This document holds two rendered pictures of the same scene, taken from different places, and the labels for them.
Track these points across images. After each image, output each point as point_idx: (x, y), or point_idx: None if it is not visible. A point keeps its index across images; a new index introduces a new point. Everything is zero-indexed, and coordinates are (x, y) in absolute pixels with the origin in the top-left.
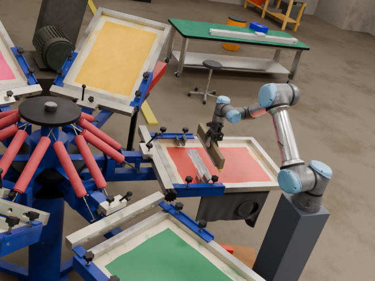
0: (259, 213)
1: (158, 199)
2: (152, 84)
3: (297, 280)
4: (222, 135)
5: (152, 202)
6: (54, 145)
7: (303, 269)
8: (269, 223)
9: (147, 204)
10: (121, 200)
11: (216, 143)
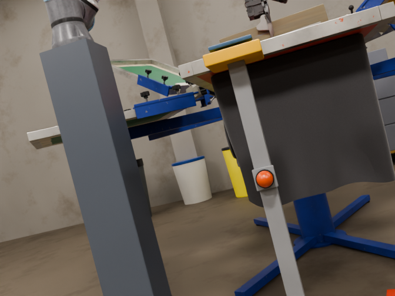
0: (236, 157)
1: (194, 87)
2: None
3: (75, 188)
4: (247, 6)
5: (191, 88)
6: None
7: (68, 163)
8: (120, 101)
9: (189, 90)
10: (191, 84)
11: (262, 24)
